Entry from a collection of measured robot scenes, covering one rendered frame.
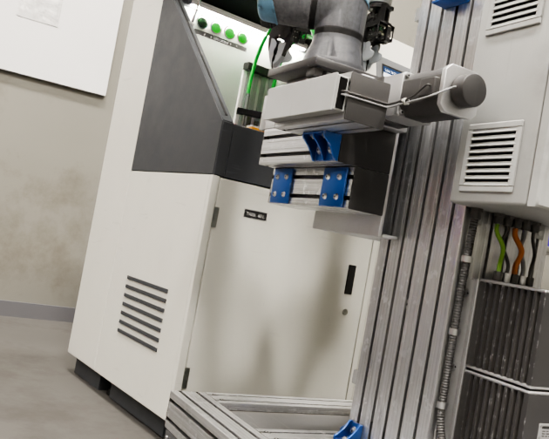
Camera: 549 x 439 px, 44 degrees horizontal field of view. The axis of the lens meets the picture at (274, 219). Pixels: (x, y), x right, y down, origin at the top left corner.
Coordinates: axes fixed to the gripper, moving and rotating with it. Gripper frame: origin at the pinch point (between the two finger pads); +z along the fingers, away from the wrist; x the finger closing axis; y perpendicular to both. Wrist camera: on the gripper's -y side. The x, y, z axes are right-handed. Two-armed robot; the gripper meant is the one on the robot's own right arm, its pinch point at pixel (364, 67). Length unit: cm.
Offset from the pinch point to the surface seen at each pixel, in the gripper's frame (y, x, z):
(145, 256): -36, -47, 73
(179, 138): -28, -47, 34
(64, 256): -198, -16, 89
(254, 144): -3.1, -35.0, 33.5
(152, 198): -39, -47, 54
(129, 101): -74, -47, 19
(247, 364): -3, -23, 99
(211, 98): -12, -47, 22
